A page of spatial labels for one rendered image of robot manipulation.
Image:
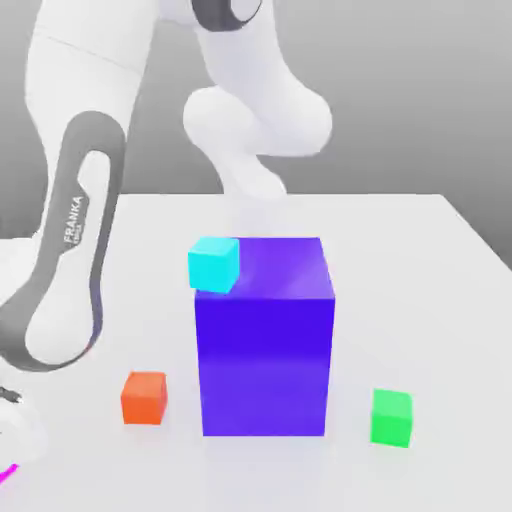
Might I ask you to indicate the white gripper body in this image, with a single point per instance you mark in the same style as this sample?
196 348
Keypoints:
18 434

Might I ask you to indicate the small magenta cube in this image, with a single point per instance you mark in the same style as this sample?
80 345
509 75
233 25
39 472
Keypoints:
7 473

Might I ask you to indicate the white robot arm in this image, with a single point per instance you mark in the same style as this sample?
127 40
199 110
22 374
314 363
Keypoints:
84 80

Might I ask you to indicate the small orange cube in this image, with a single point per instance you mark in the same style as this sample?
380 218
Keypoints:
143 400

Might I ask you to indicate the small cyan cube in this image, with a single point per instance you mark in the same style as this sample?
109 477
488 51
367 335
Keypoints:
212 266

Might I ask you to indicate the small green cube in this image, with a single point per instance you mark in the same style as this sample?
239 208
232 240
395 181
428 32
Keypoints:
391 420

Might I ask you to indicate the large blue box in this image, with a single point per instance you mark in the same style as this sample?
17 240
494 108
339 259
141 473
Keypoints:
264 360

